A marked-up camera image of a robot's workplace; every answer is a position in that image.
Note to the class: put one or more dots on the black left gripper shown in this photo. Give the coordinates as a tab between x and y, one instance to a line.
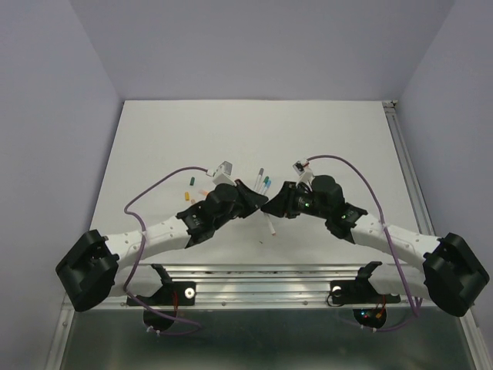
252	201

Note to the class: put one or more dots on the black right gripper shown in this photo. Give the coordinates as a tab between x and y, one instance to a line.
283	200

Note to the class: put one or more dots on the grey cap marker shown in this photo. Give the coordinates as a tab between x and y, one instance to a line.
259	179

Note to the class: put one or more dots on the brown cap marker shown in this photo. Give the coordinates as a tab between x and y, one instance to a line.
270	224

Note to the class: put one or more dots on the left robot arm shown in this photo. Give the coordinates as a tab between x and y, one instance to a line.
89	271

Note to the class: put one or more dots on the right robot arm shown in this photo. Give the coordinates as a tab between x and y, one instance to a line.
443	270

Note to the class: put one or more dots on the light blue cap marker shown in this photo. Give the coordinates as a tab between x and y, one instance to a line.
266	187

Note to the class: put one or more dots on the green cap marker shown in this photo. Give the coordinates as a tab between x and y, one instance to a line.
264	183

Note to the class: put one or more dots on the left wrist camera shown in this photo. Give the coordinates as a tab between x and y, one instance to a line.
221	175

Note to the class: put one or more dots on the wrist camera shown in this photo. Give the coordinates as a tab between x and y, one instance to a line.
304	172
221	175

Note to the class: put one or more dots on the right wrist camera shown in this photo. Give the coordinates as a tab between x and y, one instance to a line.
304	172

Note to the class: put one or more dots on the aluminium front rail frame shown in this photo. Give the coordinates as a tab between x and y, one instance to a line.
266	317

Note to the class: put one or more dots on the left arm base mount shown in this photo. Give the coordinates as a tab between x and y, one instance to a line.
161	305

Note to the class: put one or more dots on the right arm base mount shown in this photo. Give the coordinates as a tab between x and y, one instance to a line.
359	291

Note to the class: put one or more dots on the aluminium right side rail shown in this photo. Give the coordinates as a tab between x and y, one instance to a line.
410	177

